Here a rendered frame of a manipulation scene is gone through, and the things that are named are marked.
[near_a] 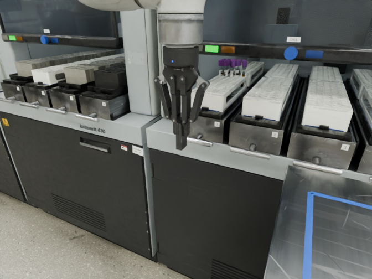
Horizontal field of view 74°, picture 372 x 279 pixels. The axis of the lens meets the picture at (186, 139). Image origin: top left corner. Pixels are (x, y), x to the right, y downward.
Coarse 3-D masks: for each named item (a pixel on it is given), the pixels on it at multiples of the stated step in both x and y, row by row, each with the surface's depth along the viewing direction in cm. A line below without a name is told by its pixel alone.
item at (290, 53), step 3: (288, 48) 58; (291, 48) 57; (294, 48) 57; (285, 51) 58; (288, 51) 58; (291, 51) 58; (294, 51) 57; (297, 51) 58; (285, 54) 59; (288, 54) 58; (291, 54) 58; (294, 54) 58; (285, 57) 59; (288, 57) 58; (291, 57) 58; (294, 57) 58
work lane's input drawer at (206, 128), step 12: (264, 72) 120; (252, 84) 98; (240, 96) 83; (204, 108) 71; (228, 108) 72; (204, 120) 69; (216, 120) 68; (228, 120) 71; (192, 132) 73; (204, 132) 71; (216, 132) 69; (204, 144) 67
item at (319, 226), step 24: (288, 168) 43; (288, 192) 37; (312, 192) 37; (336, 192) 37; (360, 192) 37; (288, 216) 33; (312, 216) 33; (336, 216) 33; (360, 216) 33; (288, 240) 29; (312, 240) 29; (336, 240) 29; (360, 240) 29; (288, 264) 26; (312, 264) 26; (336, 264) 26; (360, 264) 26
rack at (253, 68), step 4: (248, 64) 112; (252, 64) 111; (256, 64) 111; (260, 64) 111; (248, 68) 104; (252, 68) 103; (256, 68) 103; (260, 68) 117; (240, 72) 96; (248, 72) 96; (252, 72) 97; (256, 72) 114; (260, 72) 114; (248, 76) 94; (252, 76) 114; (256, 76) 106; (248, 80) 94; (252, 80) 100; (248, 84) 95
